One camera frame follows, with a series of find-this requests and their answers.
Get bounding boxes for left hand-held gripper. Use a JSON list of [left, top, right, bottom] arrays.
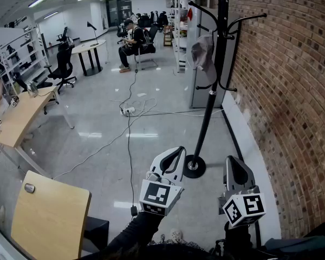
[[139, 146, 187, 217]]

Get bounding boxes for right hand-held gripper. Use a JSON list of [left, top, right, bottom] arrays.
[[218, 155, 267, 229]]

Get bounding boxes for grey cap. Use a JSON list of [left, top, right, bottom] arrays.
[[191, 34, 217, 82]]

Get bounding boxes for black metal coat rack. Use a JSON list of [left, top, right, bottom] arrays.
[[188, 0, 268, 179]]

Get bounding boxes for person's left forearm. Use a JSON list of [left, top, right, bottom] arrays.
[[105, 211, 166, 260]]

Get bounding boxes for person's right forearm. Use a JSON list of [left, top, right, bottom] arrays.
[[223, 220, 254, 254]]

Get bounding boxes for white metal shelving unit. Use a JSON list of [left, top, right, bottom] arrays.
[[172, 0, 211, 74], [0, 23, 54, 97]]

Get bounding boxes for person's white shoe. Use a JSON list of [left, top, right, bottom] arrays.
[[170, 228, 184, 241]]

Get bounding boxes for grey metal cabinet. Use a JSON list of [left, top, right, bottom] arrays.
[[188, 5, 242, 109]]

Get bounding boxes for person's patterned garment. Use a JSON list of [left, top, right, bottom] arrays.
[[148, 233, 206, 254]]

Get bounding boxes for black under-desk cabinet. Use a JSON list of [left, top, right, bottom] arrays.
[[81, 216, 110, 254]]

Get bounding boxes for black cantilever visitor chair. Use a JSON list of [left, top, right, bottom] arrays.
[[134, 25, 159, 70]]

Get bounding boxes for small wooden shelf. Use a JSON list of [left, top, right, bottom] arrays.
[[163, 25, 173, 47]]

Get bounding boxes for black office chair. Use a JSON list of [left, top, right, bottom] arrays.
[[12, 71, 57, 116], [137, 14, 152, 28], [116, 19, 128, 44], [158, 11, 169, 32], [44, 43, 78, 94], [56, 27, 70, 43]]

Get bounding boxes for round beige table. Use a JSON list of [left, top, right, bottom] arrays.
[[71, 38, 107, 77]]

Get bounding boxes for shiny metal kettle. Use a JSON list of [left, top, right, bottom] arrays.
[[26, 80, 40, 98]]

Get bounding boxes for black desk lamp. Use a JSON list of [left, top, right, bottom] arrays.
[[86, 21, 100, 47]]

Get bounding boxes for dark glass door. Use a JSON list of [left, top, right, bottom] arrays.
[[106, 0, 133, 28]]

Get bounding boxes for black floor cable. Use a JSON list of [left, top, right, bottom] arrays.
[[127, 112, 136, 210], [119, 69, 139, 112]]

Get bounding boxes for looped white floor cable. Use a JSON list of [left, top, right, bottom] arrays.
[[109, 98, 158, 118]]

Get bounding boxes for long white floor cable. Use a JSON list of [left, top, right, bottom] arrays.
[[53, 115, 133, 180]]

